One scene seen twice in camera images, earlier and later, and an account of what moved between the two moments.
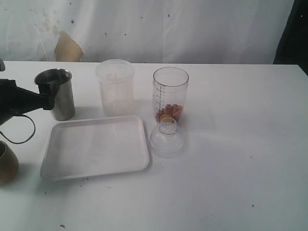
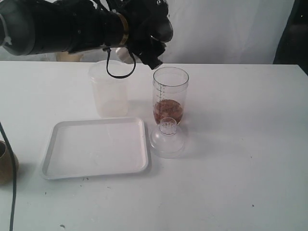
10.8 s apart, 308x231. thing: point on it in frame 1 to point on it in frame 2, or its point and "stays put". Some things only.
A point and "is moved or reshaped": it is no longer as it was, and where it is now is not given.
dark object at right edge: x=293 y=49 stays put
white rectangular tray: x=96 y=146 stays put
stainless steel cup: x=63 y=109 to x=124 y=55
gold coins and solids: x=171 y=113 is moved or reshaped
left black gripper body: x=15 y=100 to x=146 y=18
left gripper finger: x=47 y=91 to x=149 y=53
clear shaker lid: x=167 y=141 stays put
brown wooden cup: x=9 y=164 stays put
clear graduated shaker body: x=169 y=93 stays put
